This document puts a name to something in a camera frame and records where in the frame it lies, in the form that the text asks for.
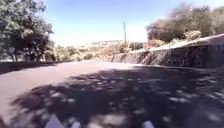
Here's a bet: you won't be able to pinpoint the distant bushy hillside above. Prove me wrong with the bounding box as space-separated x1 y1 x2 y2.
49 39 148 63

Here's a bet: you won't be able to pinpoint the grey asphalt road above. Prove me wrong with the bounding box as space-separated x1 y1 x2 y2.
0 60 224 128

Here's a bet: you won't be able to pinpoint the thin pole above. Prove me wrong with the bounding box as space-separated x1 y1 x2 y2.
123 21 128 46

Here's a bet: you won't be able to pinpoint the robot's own part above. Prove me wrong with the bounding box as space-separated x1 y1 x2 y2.
142 120 155 128
71 121 82 128

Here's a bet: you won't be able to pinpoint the dry bushy trees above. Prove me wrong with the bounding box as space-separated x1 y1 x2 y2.
145 2 224 48

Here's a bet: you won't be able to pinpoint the large leafy tree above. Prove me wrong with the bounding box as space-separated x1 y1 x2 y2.
0 0 56 63

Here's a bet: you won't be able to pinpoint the stone retaining wall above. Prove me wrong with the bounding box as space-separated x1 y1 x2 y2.
108 34 224 70

